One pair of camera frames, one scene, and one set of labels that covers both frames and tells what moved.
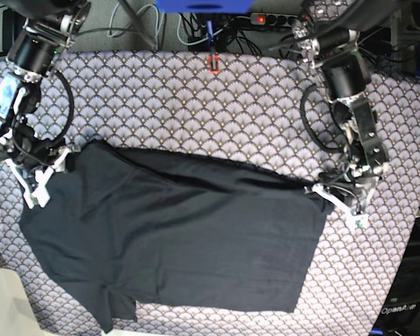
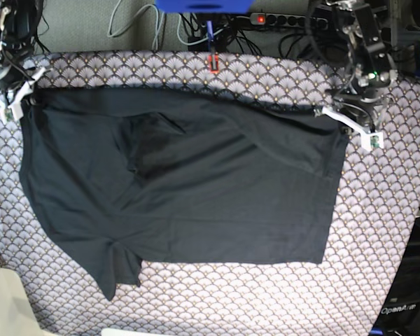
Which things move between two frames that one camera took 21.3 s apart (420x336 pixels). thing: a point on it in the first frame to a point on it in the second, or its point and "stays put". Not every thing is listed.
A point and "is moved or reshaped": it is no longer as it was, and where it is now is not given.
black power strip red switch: (264, 19) stays put
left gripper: (31, 150) to (11, 77)
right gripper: (341, 182) to (358, 107)
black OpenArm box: (409, 310) stays put
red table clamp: (216, 57) stays put
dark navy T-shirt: (124, 227) is moved or reshaped
